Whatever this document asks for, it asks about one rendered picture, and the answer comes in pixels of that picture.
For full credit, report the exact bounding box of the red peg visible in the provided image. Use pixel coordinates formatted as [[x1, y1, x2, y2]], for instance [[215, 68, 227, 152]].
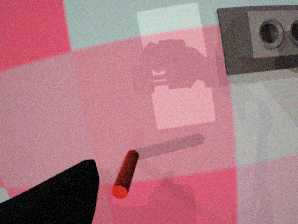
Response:
[[112, 151, 138, 198]]

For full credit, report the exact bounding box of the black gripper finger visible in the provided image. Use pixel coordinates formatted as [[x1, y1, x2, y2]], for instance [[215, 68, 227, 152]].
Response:
[[0, 159, 100, 224]]

